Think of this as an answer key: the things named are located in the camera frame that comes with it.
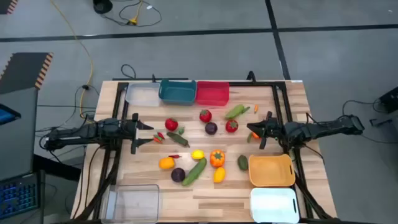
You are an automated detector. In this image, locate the orange toy mango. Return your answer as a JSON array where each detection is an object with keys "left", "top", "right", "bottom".
[{"left": 159, "top": 156, "right": 176, "bottom": 170}]

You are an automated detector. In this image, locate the black floor beam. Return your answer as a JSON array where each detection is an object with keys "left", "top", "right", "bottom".
[{"left": 32, "top": 154, "right": 82, "bottom": 182}]

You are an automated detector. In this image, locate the black floor cable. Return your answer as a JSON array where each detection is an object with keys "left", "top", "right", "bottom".
[
  {"left": 341, "top": 98, "right": 398, "bottom": 146},
  {"left": 99, "top": 0, "right": 162, "bottom": 27}
]

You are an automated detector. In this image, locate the red toy tomato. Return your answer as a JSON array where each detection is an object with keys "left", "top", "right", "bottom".
[
  {"left": 164, "top": 118, "right": 179, "bottom": 132},
  {"left": 225, "top": 119, "right": 239, "bottom": 134},
  {"left": 199, "top": 109, "right": 213, "bottom": 123}
]

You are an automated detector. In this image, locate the black equipment box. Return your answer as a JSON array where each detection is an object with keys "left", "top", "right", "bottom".
[{"left": 378, "top": 86, "right": 398, "bottom": 114}]

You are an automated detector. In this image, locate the orange toy bell pepper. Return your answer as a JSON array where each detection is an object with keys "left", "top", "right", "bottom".
[{"left": 210, "top": 149, "right": 226, "bottom": 168}]

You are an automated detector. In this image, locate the teal plastic basket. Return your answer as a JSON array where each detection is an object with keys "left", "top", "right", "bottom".
[{"left": 159, "top": 78, "right": 197, "bottom": 106}]

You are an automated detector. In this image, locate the black metal table frame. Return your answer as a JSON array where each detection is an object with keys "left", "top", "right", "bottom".
[{"left": 74, "top": 74, "right": 340, "bottom": 224}]

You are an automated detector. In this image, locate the light green toy cucumber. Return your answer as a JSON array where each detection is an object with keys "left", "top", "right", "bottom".
[{"left": 224, "top": 104, "right": 251, "bottom": 121}]

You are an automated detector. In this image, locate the red plastic basket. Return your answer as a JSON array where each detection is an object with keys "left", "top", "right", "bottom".
[{"left": 195, "top": 80, "right": 230, "bottom": 107}]

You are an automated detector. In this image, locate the backlit keyboard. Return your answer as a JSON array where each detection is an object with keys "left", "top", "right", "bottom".
[{"left": 0, "top": 172, "right": 43, "bottom": 220}]

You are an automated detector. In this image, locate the yellow toy mango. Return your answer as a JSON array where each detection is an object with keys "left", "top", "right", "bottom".
[{"left": 213, "top": 166, "right": 227, "bottom": 184}]

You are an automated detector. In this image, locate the large green toy cucumber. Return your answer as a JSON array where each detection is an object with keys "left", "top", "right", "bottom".
[{"left": 181, "top": 157, "right": 208, "bottom": 187}]

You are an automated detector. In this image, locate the yellow toy lemon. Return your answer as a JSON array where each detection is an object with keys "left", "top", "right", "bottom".
[{"left": 190, "top": 149, "right": 206, "bottom": 161}]

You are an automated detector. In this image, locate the green toy avocado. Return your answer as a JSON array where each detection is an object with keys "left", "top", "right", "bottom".
[{"left": 237, "top": 154, "right": 249, "bottom": 171}]

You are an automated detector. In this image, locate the translucent white plastic basket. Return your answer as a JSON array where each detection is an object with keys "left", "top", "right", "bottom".
[{"left": 124, "top": 82, "right": 161, "bottom": 107}]

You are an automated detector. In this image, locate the orange plastic basket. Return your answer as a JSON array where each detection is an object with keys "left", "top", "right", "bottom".
[{"left": 248, "top": 154, "right": 296, "bottom": 188}]

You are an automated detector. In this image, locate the grey desk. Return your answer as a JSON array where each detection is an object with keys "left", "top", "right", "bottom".
[{"left": 0, "top": 86, "right": 39, "bottom": 181}]

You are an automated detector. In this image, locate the black round stand base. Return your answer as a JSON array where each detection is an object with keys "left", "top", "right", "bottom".
[{"left": 92, "top": 0, "right": 113, "bottom": 14}]

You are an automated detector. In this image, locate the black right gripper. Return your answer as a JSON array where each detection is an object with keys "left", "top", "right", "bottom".
[{"left": 246, "top": 111, "right": 287, "bottom": 150}]

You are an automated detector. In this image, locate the black mat striped edge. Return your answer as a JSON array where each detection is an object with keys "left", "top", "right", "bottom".
[
  {"left": 0, "top": 52, "right": 54, "bottom": 95},
  {"left": 0, "top": 0, "right": 19, "bottom": 15}
]

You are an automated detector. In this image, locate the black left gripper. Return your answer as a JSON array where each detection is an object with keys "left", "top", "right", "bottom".
[{"left": 119, "top": 113, "right": 155, "bottom": 155}]

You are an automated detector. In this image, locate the dark green toy cucumber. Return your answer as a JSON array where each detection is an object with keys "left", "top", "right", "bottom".
[{"left": 166, "top": 131, "right": 190, "bottom": 148}]

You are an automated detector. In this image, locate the yellow floor cable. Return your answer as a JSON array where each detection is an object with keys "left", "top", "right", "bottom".
[{"left": 49, "top": 0, "right": 95, "bottom": 118}]

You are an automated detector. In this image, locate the clear plastic bin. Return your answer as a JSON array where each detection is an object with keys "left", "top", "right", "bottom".
[{"left": 101, "top": 184, "right": 160, "bottom": 224}]

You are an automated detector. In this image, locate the lit computer screen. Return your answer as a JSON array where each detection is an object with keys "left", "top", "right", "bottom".
[{"left": 0, "top": 103, "right": 22, "bottom": 126}]

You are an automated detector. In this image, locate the black looped cable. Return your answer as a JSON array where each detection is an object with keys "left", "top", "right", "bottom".
[{"left": 120, "top": 63, "right": 137, "bottom": 80}]

